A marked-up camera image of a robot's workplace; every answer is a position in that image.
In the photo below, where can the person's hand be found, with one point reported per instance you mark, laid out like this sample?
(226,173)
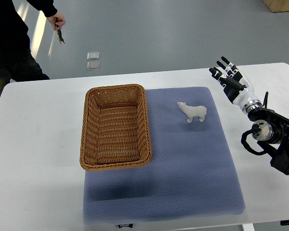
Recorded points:
(61,19)

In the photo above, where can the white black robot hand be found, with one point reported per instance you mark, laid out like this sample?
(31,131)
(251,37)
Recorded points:
(236,85)

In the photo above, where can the dark toy animal figure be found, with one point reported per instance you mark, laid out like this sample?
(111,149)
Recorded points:
(59,33)

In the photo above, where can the white toy bear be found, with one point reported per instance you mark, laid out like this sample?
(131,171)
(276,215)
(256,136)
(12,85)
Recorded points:
(193,111)

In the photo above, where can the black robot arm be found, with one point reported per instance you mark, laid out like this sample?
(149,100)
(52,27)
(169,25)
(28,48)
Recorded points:
(269,134)

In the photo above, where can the brown wicker basket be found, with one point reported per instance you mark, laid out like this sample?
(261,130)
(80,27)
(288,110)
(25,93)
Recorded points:
(115,131)

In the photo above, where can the upper metal floor plate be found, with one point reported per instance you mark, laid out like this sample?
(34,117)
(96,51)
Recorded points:
(93,55)

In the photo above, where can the metal floor plate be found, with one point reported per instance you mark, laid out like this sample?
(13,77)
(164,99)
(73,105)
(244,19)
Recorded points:
(93,65)
(93,55)

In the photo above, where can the lower metal floor plate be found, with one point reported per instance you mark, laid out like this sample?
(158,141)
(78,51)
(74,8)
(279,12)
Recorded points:
(93,65)

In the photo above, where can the person in dark clothes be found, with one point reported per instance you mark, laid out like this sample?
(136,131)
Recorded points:
(16,61)

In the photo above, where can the wooden box corner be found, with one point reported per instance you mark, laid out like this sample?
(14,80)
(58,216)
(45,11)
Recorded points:
(277,6)

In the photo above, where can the blue padded mat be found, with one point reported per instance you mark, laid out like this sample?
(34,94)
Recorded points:
(191,173)

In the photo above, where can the black table label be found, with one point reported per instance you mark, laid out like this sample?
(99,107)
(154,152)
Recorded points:
(125,226)

